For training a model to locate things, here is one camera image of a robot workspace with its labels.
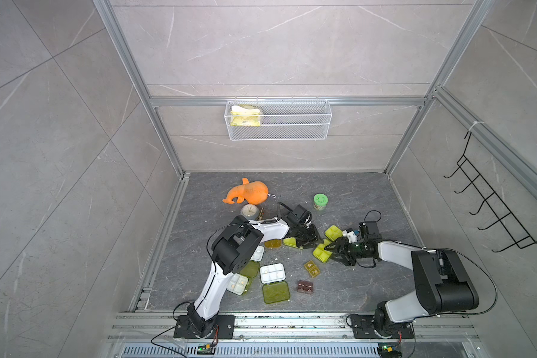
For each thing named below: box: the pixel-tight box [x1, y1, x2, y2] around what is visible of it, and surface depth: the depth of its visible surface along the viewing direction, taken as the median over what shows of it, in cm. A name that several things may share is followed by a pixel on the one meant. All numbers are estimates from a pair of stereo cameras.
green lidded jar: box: [313, 193, 329, 212], surface depth 105 cm
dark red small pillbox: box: [296, 280, 314, 294], surface depth 83 cm
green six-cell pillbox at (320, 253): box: [312, 238, 333, 263], surface depth 91 cm
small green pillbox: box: [325, 225, 344, 242], surface depth 99 cm
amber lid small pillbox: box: [264, 238, 283, 250], surface depth 95 cm
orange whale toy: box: [222, 177, 270, 206], surface depth 106 cm
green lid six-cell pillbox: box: [282, 236, 298, 249], surface depth 94 cm
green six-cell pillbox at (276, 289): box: [259, 262, 291, 305], surface depth 85 cm
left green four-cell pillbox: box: [240, 245, 265, 279], surface depth 89 cm
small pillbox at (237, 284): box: [226, 272, 249, 296], surface depth 84 cm
